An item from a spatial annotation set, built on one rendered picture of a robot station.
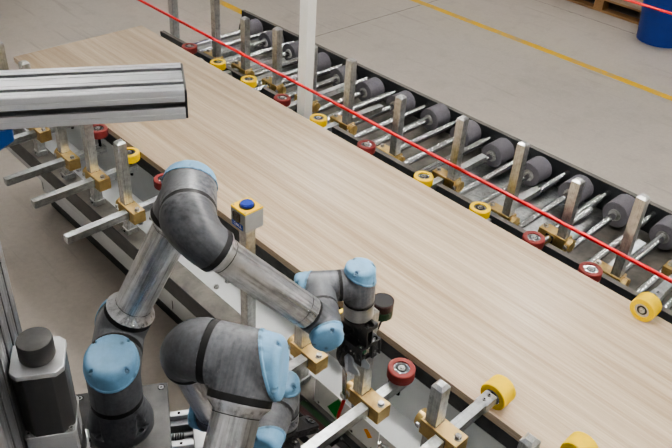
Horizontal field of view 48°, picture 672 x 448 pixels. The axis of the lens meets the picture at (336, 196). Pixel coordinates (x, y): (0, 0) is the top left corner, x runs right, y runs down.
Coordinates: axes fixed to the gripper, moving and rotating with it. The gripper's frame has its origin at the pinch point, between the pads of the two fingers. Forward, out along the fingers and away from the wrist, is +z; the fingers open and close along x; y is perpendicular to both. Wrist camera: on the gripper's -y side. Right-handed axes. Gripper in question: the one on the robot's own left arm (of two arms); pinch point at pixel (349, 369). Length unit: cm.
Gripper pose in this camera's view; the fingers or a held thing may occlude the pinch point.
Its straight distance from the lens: 200.3
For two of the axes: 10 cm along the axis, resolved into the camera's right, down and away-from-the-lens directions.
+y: 6.8, 4.1, -6.1
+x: 7.3, -3.4, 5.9
